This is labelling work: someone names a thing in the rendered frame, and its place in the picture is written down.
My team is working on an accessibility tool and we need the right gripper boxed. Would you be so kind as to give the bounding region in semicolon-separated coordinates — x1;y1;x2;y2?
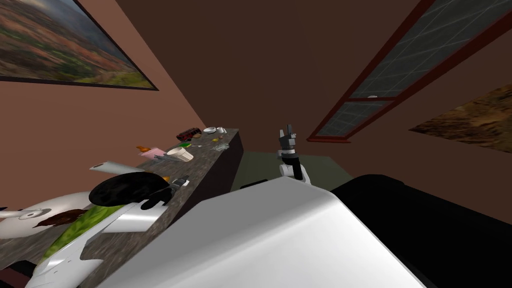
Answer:
278;123;299;153

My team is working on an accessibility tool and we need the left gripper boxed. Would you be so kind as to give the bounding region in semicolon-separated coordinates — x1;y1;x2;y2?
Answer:
170;175;191;190

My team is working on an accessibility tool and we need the cream ribbed mug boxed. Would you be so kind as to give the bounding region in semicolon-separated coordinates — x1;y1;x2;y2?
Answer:
166;146;195;163

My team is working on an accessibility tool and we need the red toy bus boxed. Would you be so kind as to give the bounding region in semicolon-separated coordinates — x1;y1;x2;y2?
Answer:
175;127;203;141

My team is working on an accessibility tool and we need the black round bowl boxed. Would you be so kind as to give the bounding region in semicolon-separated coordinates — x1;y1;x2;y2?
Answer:
88;171;171;208

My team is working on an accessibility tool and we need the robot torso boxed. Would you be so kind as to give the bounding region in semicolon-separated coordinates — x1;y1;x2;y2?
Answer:
95;175;427;288

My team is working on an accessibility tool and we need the green leafy lettuce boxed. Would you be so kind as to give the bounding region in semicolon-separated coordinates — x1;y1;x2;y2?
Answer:
39;203;127;264

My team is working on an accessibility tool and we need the white round kettle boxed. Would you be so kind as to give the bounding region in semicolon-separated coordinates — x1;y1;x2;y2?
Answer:
0;191;95;240

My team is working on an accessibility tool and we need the dark brown ragged piece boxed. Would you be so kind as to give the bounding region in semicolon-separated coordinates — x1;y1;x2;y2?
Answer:
33;208;89;229

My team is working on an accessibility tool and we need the red framed window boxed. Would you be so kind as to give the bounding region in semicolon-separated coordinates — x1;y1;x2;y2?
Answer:
306;0;512;144

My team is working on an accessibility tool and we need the landscape painting with dark frame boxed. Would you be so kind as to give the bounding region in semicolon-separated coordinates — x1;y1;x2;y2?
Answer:
0;0;160;92

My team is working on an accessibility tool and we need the brown abstract wall picture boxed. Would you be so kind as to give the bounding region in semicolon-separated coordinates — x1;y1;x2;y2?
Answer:
408;82;512;154

